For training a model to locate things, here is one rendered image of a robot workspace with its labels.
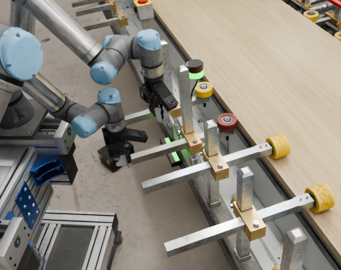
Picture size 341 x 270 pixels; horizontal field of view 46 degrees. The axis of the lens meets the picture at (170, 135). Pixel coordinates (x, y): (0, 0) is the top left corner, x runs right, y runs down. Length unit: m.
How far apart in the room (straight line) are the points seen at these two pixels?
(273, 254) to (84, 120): 0.82
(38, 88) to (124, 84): 2.29
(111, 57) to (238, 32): 1.10
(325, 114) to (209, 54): 0.68
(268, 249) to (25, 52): 1.07
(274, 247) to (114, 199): 1.29
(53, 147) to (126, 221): 0.99
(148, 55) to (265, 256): 0.82
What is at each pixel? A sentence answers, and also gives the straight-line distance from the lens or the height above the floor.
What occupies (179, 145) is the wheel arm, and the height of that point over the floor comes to 0.86.
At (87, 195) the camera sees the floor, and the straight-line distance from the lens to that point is 2.67.
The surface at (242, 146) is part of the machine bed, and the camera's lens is 1.69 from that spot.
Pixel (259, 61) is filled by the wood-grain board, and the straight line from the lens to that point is 1.98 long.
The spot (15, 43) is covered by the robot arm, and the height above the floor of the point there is 1.52.
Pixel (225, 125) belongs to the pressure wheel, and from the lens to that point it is 1.59.
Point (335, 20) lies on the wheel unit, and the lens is 2.48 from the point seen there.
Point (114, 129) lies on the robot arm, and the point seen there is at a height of 1.04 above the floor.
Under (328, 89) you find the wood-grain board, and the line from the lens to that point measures 1.82.
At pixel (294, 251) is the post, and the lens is 0.97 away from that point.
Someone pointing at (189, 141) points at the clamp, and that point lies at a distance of 1.58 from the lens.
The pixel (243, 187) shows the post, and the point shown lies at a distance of 1.14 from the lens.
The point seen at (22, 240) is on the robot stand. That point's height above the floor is 0.94.
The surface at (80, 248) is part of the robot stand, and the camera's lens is 2.17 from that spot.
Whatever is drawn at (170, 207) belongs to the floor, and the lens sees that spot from 2.48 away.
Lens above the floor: 1.94
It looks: 41 degrees down
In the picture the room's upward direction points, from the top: 8 degrees counter-clockwise
